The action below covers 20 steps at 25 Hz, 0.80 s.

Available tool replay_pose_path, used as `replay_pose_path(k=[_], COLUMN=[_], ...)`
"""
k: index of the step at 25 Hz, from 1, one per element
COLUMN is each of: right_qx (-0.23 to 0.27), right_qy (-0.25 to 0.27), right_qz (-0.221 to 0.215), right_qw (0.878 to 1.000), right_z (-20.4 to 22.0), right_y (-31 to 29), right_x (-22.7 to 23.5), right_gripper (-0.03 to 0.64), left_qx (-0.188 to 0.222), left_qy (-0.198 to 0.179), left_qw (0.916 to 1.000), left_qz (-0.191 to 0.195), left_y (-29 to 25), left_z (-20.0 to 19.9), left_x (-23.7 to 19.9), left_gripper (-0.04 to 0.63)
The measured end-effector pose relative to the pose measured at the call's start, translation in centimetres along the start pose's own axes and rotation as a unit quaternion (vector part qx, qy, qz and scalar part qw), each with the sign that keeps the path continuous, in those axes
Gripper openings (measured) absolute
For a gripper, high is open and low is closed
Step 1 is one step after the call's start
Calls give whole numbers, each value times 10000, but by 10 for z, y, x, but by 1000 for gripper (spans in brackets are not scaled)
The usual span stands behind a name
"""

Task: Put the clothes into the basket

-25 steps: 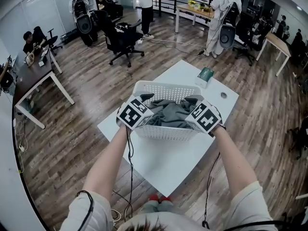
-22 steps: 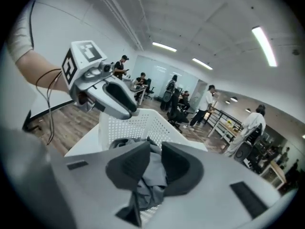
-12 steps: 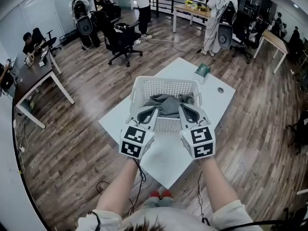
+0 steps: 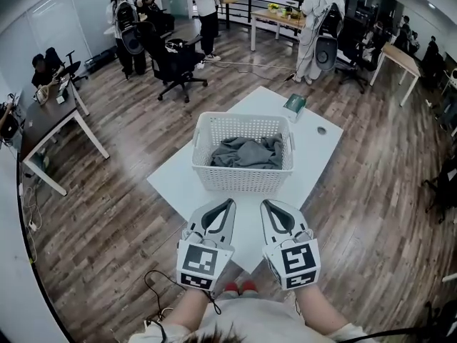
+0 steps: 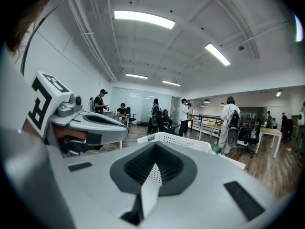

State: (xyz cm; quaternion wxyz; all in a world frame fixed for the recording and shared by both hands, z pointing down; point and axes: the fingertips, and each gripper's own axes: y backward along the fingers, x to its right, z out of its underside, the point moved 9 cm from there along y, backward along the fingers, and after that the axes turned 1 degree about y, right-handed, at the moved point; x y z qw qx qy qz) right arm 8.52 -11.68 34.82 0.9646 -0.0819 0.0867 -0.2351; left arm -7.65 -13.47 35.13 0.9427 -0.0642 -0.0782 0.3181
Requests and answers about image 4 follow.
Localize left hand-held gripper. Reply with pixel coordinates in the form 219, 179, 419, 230
176, 197, 237, 292

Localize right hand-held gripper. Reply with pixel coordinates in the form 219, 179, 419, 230
259, 199, 321, 292

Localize white perforated plastic basket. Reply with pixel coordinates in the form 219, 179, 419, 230
191, 111, 296, 195

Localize grey clothes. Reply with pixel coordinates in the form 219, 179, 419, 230
209, 133, 285, 170

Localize person's left forearm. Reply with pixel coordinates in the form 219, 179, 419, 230
164, 287, 215, 335

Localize person's right forearm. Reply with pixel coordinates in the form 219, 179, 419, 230
293, 284, 350, 335

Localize person's white shirt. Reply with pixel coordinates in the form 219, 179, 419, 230
128, 297, 371, 343

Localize green box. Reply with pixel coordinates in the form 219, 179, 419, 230
283, 93, 308, 123

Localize black office chair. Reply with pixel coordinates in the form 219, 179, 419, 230
136, 21, 209, 104
422, 155, 457, 225
45, 46, 89, 91
334, 26, 380, 94

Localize black case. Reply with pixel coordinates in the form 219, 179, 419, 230
83, 47, 119, 74

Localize dark desk with white legs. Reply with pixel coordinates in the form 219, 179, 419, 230
19, 79, 111, 197

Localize wooden table with white legs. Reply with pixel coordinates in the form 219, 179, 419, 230
368, 42, 423, 107
249, 8, 308, 52

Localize thin black cable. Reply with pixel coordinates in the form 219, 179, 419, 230
144, 269, 222, 339

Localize white floor cable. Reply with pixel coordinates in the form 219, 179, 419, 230
194, 59, 298, 76

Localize thick black cable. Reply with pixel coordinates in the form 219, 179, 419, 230
341, 326, 457, 343

